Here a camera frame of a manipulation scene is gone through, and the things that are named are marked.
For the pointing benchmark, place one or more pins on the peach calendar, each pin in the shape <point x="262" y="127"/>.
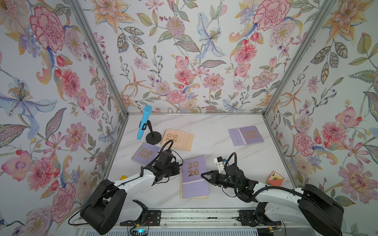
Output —
<point x="182" y="140"/>
<point x="181" y="192"/>

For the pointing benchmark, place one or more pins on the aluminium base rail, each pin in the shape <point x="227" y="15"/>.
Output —
<point x="260" y="216"/>

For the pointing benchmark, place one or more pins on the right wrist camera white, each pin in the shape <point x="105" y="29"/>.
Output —
<point x="220" y="163"/>

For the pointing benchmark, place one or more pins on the blue microphone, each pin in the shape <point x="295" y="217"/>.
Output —
<point x="144" y="122"/>

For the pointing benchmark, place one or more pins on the yellow block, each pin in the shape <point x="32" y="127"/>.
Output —
<point x="123" y="177"/>

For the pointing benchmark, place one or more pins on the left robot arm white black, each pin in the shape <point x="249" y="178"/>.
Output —
<point x="112" y="203"/>

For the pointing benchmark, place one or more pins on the purple calendar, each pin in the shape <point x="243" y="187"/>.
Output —
<point x="145" y="154"/>
<point x="193" y="184"/>
<point x="245" y="136"/>

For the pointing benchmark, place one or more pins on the black microphone stand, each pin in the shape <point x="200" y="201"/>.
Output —
<point x="153" y="137"/>

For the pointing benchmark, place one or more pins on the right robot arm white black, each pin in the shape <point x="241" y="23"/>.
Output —
<point x="308" y="206"/>

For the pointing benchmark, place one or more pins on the orange diamond card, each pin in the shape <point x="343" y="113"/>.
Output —
<point x="275" y="179"/>

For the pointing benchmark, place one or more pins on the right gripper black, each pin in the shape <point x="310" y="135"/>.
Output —
<point x="214" y="177"/>

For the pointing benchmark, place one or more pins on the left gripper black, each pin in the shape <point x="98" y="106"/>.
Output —
<point x="176" y="167"/>

